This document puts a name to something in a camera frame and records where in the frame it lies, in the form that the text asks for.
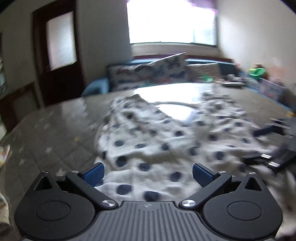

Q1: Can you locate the long butterfly print pillow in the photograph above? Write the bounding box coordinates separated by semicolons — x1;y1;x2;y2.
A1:
107;64;189;91

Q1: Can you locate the white polka dot garment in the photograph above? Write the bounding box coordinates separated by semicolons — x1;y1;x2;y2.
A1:
93;91;296;223

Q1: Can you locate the green plastic toy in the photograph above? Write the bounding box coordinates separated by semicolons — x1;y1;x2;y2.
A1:
248;67;266;80

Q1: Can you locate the dark wooden door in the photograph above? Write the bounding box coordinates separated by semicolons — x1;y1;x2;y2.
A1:
32;1;85;106

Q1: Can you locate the bright window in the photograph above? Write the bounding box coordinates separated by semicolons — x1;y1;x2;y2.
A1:
126;0;218;46

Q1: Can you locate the blue covered sofa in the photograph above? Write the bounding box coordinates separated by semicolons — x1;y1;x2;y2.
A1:
82;53;295;110

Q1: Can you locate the grey quilted star table cover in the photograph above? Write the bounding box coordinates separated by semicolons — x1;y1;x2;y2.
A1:
1;83;295;240

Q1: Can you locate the green bowl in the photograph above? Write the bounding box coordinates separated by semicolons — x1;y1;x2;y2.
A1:
198;75;213;83

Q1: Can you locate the beige cushion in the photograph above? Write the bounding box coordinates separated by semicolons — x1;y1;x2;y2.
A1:
187;63;222;81

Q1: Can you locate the square butterfly print pillow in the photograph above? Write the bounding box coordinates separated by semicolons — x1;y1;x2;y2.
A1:
148;52;188;80

